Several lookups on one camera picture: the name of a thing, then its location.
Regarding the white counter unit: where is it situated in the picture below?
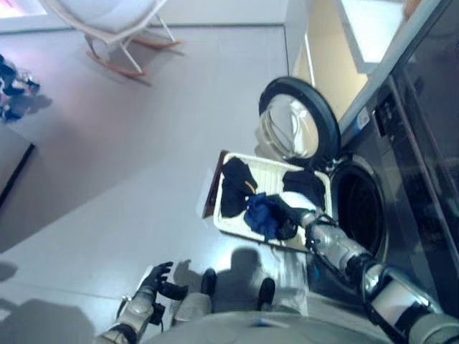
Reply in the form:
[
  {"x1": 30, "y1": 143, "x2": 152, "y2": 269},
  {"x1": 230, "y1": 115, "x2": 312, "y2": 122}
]
[{"x1": 285, "y1": 0, "x2": 408, "y2": 121}]

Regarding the black garment with yellow tag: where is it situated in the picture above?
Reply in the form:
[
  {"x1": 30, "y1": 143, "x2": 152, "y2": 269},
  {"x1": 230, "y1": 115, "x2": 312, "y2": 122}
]
[{"x1": 220, "y1": 157, "x2": 259, "y2": 219}]

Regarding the plain black garment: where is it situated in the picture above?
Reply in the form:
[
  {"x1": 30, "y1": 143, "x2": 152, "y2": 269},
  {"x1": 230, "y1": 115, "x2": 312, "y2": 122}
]
[{"x1": 282, "y1": 170, "x2": 327, "y2": 211}]

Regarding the white woven laundry basket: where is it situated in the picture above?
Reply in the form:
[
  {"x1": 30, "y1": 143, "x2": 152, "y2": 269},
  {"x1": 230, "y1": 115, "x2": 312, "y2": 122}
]
[{"x1": 214, "y1": 152, "x2": 333, "y2": 254}]

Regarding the grey seat cushion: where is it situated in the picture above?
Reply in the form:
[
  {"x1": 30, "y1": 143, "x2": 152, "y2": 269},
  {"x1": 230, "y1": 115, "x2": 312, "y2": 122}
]
[{"x1": 57, "y1": 0, "x2": 168, "y2": 35}]

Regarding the brown wooden stool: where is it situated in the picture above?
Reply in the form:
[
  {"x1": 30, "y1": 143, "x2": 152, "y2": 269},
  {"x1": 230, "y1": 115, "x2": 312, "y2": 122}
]
[{"x1": 202, "y1": 149, "x2": 230, "y2": 219}]

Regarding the blue garment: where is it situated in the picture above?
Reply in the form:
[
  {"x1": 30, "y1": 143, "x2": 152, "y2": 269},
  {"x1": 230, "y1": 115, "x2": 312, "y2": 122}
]
[{"x1": 243, "y1": 192, "x2": 288, "y2": 242}]

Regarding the round glass washer door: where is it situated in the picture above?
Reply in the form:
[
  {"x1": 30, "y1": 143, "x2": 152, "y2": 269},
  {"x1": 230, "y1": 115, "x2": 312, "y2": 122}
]
[{"x1": 255, "y1": 77, "x2": 341, "y2": 169}]

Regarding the robot left black hand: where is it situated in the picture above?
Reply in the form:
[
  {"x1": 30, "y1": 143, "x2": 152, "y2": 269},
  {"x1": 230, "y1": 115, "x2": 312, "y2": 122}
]
[{"x1": 145, "y1": 261, "x2": 190, "y2": 302}]

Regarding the robot grey torso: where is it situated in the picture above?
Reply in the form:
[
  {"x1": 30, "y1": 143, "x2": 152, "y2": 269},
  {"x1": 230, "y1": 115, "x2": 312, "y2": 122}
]
[{"x1": 146, "y1": 311, "x2": 392, "y2": 344}]

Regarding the black edged grey panel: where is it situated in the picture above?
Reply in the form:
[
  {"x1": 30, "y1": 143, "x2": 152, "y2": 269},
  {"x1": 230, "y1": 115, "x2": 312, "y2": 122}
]
[{"x1": 0, "y1": 123, "x2": 36, "y2": 211}]

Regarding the dark grey washing machine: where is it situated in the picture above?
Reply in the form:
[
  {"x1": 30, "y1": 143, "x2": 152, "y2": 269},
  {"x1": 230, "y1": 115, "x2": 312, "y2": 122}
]
[{"x1": 308, "y1": 67, "x2": 459, "y2": 316}]

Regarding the robot right black hand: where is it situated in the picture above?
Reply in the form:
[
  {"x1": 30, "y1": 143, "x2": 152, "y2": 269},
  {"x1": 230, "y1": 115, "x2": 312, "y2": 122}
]
[{"x1": 267, "y1": 191, "x2": 318, "y2": 241}]

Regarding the dark grey dryer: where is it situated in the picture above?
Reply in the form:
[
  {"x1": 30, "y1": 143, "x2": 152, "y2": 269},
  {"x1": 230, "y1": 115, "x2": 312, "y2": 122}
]
[{"x1": 403, "y1": 0, "x2": 459, "y2": 187}]

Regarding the white rocking chair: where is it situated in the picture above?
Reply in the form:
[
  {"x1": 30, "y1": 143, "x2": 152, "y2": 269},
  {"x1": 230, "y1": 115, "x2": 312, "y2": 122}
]
[{"x1": 44, "y1": 0, "x2": 186, "y2": 87}]

